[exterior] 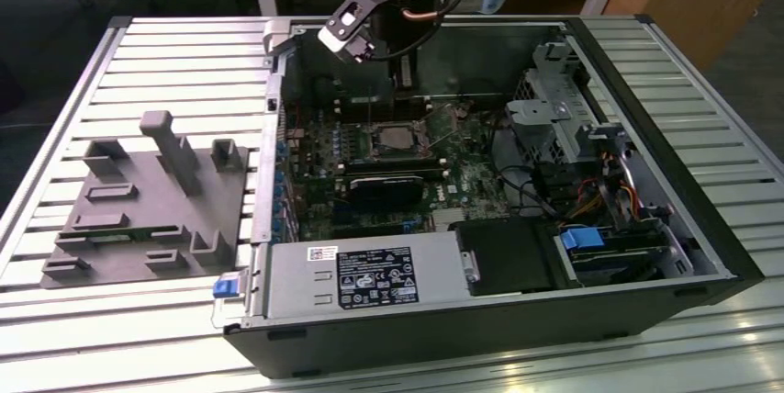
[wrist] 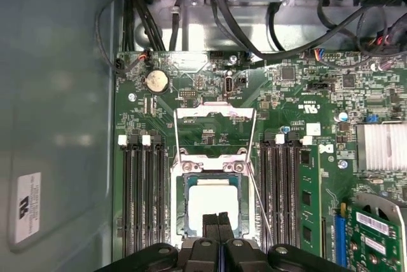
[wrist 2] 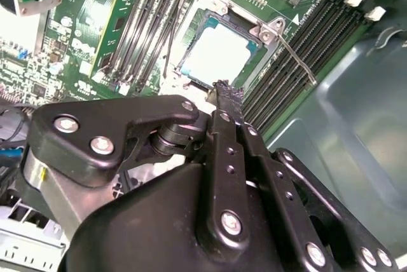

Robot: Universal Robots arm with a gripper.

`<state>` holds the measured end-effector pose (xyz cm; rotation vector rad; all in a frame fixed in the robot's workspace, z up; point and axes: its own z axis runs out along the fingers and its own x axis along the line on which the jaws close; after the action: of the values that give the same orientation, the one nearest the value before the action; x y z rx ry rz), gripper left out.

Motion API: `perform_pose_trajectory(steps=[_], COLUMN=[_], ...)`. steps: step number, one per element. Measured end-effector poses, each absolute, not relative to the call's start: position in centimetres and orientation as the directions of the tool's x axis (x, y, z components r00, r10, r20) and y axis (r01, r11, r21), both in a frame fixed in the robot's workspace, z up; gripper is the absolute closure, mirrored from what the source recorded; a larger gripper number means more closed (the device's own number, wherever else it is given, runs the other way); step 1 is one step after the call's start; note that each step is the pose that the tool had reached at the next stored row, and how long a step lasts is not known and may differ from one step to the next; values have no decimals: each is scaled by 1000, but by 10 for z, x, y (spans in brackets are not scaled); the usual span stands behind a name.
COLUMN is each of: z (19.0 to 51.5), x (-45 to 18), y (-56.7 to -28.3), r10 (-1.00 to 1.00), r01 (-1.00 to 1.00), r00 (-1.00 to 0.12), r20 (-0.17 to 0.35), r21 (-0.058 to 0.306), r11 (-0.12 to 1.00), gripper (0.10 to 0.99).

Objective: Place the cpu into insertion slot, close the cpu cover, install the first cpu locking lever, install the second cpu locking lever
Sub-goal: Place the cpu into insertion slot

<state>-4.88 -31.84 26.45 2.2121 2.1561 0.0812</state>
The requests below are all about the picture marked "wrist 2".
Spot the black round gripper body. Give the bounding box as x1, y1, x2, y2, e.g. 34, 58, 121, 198
63, 162, 300, 272

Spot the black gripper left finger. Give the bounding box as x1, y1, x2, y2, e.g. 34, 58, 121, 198
27, 79, 252, 255

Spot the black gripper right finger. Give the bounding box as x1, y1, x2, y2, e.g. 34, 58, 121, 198
227, 85, 400, 272

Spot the silver CPU green edge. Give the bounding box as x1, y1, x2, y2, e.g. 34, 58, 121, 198
181, 16, 255, 87

